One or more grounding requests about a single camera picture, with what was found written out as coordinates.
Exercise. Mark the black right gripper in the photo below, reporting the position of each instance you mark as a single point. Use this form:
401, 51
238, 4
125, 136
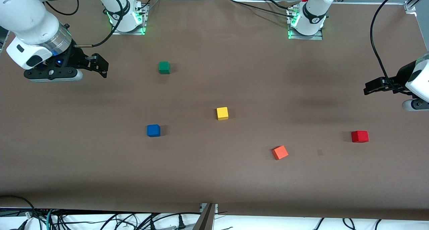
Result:
77, 58

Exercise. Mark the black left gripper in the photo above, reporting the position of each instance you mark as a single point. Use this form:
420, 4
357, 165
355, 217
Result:
400, 78

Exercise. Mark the red wooden block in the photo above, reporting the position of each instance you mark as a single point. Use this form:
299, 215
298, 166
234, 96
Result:
360, 136

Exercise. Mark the blue wooden block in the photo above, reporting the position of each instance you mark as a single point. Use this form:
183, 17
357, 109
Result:
153, 130

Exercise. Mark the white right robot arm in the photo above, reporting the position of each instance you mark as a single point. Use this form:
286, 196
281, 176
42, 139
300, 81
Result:
26, 15

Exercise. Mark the green wooden block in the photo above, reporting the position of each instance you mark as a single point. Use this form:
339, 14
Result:
164, 67

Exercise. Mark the orange wooden block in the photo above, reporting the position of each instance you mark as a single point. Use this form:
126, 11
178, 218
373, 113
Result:
280, 152

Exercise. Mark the yellow wooden block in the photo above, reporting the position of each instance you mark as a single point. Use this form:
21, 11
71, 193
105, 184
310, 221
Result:
222, 113

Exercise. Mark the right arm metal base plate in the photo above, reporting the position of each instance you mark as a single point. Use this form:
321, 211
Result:
142, 22

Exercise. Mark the aluminium corner frame profile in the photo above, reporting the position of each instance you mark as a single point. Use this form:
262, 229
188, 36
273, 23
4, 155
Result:
410, 6

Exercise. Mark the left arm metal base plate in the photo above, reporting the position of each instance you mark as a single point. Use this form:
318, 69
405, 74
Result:
306, 37

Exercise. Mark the aluminium table post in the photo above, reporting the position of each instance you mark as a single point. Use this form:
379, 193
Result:
206, 220

